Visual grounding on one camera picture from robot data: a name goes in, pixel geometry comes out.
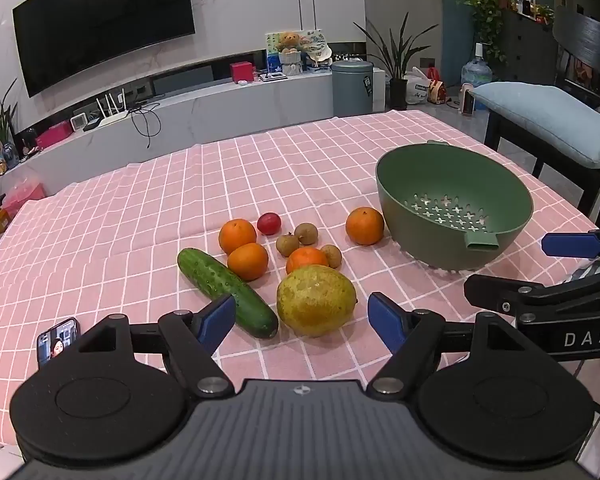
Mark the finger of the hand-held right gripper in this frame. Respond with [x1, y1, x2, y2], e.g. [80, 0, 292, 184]
[541, 229, 600, 261]
[463, 267, 600, 323]

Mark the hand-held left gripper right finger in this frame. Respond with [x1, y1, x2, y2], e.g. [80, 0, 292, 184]
[366, 291, 528, 397]

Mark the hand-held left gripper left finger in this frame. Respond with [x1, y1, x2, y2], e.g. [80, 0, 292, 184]
[78, 294, 237, 397]

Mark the green cucumber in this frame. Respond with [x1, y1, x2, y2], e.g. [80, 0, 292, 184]
[176, 247, 280, 339]

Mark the orange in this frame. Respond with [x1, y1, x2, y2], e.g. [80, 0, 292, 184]
[285, 247, 330, 275]
[218, 218, 258, 255]
[345, 206, 385, 246]
[227, 242, 270, 282]

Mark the small brown longan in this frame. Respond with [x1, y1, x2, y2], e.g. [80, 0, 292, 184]
[275, 232, 300, 258]
[294, 222, 318, 248]

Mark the small red plum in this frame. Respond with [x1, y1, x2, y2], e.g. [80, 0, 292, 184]
[256, 212, 282, 236]

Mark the green colander bowl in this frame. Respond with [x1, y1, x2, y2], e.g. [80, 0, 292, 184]
[375, 140, 534, 268]

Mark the black wooden chair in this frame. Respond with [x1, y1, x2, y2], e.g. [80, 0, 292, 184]
[484, 107, 600, 228]

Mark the pink checkered tablecloth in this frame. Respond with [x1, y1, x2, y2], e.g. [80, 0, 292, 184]
[0, 109, 600, 451]

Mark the black smartphone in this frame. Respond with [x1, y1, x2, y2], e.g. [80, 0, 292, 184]
[36, 317, 81, 370]

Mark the blue water jug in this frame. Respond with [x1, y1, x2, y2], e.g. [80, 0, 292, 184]
[461, 42, 493, 93]

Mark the red gift bag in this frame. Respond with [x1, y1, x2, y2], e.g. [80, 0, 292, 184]
[426, 67, 448, 105]

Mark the dark drawer cabinet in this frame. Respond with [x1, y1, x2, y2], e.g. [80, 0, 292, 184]
[500, 7, 561, 83]

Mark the white long media console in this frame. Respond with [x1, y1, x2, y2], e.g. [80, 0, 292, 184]
[0, 66, 387, 261]

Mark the white plastic bag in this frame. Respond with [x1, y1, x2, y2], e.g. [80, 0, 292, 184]
[405, 66, 431, 106]

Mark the dark round table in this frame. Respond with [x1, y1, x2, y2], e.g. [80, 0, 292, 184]
[551, 10, 600, 73]

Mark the tall leafy potted plant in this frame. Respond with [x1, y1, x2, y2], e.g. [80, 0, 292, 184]
[352, 11, 440, 110]

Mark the white antenna router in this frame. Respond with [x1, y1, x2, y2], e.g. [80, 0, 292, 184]
[82, 89, 131, 132]

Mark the pink storage container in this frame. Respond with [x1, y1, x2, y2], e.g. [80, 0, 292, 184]
[0, 182, 47, 218]

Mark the grey-blue trash can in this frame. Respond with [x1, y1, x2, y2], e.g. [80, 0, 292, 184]
[331, 59, 374, 118]

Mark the pink flat box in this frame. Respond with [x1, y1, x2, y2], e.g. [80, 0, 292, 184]
[35, 122, 74, 150]

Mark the trailing green plant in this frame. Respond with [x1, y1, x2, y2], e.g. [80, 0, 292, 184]
[457, 0, 518, 63]

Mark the grey fabric basket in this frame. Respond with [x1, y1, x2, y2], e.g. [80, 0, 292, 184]
[279, 51, 302, 77]

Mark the white hand fan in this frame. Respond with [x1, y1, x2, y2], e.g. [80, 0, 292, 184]
[302, 42, 332, 68]

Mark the colourful picture board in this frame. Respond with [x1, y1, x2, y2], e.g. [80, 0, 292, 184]
[265, 28, 326, 75]

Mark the thin-leaved potted plant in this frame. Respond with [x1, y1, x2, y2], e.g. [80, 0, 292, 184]
[0, 77, 21, 168]

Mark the black wall television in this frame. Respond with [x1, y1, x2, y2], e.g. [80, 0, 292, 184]
[11, 0, 197, 98]

